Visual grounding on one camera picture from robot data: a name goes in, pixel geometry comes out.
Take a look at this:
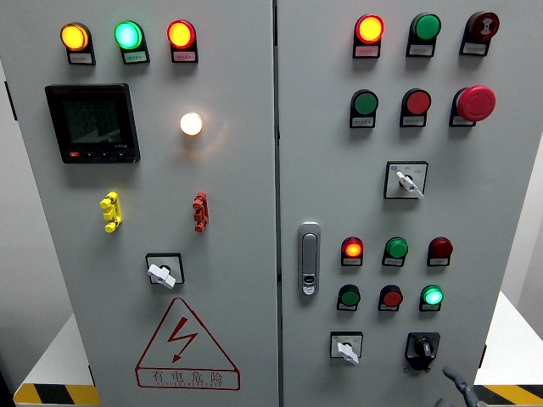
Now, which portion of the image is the large red indicator lamp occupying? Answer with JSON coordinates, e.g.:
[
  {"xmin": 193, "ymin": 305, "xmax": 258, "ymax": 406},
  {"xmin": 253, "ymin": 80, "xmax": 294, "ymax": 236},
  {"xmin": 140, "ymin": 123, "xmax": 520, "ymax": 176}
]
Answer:
[
  {"xmin": 354, "ymin": 14, "xmax": 386, "ymax": 45},
  {"xmin": 165, "ymin": 20, "xmax": 198, "ymax": 50}
]

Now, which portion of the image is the small red handle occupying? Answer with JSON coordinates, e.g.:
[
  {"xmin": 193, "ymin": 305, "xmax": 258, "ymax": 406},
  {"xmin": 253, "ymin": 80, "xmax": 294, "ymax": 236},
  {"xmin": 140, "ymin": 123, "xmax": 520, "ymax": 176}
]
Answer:
[{"xmin": 192, "ymin": 191, "xmax": 210, "ymax": 233}]

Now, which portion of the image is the round white lamp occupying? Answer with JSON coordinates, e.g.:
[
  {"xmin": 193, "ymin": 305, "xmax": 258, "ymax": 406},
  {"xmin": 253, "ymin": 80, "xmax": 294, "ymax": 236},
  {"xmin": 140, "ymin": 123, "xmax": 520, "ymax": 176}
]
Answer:
[{"xmin": 179, "ymin": 112, "xmax": 204, "ymax": 137}]

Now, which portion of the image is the small yellow handle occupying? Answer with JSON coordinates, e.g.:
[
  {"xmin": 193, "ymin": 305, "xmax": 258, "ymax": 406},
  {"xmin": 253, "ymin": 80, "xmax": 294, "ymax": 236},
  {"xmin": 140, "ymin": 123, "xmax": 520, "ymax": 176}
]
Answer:
[{"xmin": 99, "ymin": 191, "xmax": 124, "ymax": 233}]

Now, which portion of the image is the dark red buzzer lamp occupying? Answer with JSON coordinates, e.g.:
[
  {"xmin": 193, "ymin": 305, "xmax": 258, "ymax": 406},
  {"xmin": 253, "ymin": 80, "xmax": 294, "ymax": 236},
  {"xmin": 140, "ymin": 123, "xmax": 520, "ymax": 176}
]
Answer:
[{"xmin": 464, "ymin": 11, "xmax": 501, "ymax": 42}]

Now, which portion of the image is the large yellow indicator lamp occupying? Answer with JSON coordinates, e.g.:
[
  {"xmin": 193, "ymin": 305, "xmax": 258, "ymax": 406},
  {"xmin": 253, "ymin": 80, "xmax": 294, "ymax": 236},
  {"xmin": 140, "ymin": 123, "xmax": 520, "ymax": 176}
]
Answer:
[{"xmin": 59, "ymin": 22, "xmax": 92, "ymax": 53}]

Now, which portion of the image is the small green push button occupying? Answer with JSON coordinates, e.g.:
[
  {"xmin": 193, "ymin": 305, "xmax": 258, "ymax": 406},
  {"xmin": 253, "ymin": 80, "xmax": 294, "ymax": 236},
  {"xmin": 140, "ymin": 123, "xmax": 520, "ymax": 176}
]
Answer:
[{"xmin": 337, "ymin": 284, "xmax": 361, "ymax": 307}]

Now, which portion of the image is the large green push button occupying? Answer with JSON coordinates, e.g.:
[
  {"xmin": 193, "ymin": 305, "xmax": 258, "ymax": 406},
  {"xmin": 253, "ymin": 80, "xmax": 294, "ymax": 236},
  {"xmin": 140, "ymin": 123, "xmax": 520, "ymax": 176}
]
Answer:
[{"xmin": 350, "ymin": 88, "xmax": 380, "ymax": 117}]

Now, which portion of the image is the small red indicator lamp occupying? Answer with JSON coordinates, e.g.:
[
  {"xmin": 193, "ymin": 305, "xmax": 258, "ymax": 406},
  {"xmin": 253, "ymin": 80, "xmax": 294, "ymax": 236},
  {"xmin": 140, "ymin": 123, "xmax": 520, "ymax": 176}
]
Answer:
[
  {"xmin": 341, "ymin": 236, "xmax": 365, "ymax": 259},
  {"xmin": 428, "ymin": 237, "xmax": 454, "ymax": 259}
]

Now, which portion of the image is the large red push button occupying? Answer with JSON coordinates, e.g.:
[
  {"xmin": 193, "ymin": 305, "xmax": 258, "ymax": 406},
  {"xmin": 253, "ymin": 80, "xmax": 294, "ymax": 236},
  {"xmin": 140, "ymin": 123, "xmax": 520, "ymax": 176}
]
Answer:
[{"xmin": 400, "ymin": 87, "xmax": 433, "ymax": 117}]

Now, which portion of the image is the small green indicator lamp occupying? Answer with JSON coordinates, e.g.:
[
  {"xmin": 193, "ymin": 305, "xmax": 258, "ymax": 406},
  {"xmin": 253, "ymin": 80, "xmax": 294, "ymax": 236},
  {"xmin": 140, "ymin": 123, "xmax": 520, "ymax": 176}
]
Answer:
[
  {"xmin": 383, "ymin": 237, "xmax": 410, "ymax": 259},
  {"xmin": 419, "ymin": 284, "xmax": 445, "ymax": 306}
]

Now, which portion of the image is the black-handled turn switch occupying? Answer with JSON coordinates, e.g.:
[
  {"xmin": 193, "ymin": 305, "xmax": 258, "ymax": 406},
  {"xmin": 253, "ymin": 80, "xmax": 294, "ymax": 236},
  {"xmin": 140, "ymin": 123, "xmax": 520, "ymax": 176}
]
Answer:
[{"xmin": 404, "ymin": 332, "xmax": 441, "ymax": 373}]

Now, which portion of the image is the red warning triangle sign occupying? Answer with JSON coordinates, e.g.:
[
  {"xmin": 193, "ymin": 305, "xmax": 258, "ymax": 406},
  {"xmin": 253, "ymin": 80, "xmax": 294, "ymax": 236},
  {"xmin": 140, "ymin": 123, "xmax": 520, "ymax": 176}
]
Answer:
[{"xmin": 135, "ymin": 297, "xmax": 242, "ymax": 391}]

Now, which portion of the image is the large dark green indicator lamp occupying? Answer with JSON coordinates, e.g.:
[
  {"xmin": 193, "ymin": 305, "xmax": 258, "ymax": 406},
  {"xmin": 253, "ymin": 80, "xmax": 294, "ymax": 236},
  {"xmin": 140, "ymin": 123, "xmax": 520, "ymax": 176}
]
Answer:
[{"xmin": 408, "ymin": 12, "xmax": 442, "ymax": 42}]

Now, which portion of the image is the black digital display meter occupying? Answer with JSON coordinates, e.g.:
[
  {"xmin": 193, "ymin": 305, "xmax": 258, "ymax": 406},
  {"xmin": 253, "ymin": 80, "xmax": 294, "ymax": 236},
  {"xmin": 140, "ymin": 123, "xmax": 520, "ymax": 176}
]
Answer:
[{"xmin": 44, "ymin": 82, "xmax": 142, "ymax": 164}]

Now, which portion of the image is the white-handled turn switch, plain plate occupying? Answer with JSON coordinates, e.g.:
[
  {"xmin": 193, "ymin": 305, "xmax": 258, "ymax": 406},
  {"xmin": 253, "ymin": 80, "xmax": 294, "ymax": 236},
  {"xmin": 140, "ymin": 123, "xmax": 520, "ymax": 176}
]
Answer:
[{"xmin": 144, "ymin": 253, "xmax": 186, "ymax": 291}]

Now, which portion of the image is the pale grey cabinet door with lock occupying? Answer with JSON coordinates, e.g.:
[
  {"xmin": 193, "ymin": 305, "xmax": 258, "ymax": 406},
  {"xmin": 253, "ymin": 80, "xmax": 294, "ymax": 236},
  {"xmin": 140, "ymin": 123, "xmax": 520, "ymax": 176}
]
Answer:
[{"xmin": 277, "ymin": 0, "xmax": 543, "ymax": 407}]

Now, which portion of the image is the silver door lock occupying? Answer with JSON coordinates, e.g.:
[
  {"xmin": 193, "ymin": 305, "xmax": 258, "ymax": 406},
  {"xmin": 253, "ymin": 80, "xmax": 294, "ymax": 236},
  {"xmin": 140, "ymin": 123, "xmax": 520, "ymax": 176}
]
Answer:
[{"xmin": 297, "ymin": 221, "xmax": 322, "ymax": 297}]

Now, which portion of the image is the pale grey cabinet door with display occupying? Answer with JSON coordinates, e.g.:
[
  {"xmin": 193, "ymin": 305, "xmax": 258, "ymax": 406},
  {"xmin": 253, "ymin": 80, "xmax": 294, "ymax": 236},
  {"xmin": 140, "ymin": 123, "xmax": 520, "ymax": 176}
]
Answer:
[{"xmin": 0, "ymin": 0, "xmax": 281, "ymax": 407}]

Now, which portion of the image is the large bright green indicator lamp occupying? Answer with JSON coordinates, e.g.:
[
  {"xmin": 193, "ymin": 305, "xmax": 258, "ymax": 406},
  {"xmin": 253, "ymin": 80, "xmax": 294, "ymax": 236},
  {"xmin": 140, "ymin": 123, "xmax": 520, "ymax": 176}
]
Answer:
[{"xmin": 113, "ymin": 20, "xmax": 144, "ymax": 51}]

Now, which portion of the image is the black yellow striped tape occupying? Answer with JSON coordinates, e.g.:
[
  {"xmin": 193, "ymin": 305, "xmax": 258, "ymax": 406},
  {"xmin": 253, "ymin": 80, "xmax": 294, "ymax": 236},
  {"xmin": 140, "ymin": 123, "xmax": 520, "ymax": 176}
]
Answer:
[
  {"xmin": 13, "ymin": 383, "xmax": 102, "ymax": 407},
  {"xmin": 473, "ymin": 384, "xmax": 543, "ymax": 407}
]

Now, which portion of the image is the large red stop button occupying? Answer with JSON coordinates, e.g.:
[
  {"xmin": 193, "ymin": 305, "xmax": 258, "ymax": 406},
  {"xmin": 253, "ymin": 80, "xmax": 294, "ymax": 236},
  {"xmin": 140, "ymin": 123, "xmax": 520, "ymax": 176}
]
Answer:
[{"xmin": 451, "ymin": 85, "xmax": 497, "ymax": 123}]

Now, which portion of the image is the large white-handled turn switch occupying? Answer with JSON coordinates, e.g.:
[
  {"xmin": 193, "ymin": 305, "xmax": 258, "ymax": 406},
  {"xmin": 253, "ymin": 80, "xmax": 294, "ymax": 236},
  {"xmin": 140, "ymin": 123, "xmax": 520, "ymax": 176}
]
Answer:
[{"xmin": 383, "ymin": 160, "xmax": 428, "ymax": 201}]

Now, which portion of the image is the small red push button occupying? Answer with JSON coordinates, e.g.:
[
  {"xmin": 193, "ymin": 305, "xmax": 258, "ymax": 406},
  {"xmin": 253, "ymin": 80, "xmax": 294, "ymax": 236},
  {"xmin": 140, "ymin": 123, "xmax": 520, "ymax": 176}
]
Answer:
[{"xmin": 378, "ymin": 284, "xmax": 404, "ymax": 308}]

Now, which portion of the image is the small white-handled turn switch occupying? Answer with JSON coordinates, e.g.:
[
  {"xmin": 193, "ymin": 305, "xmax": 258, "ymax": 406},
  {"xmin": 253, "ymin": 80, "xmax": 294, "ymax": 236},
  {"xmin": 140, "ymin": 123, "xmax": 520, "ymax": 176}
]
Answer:
[{"xmin": 329, "ymin": 331, "xmax": 364, "ymax": 366}]

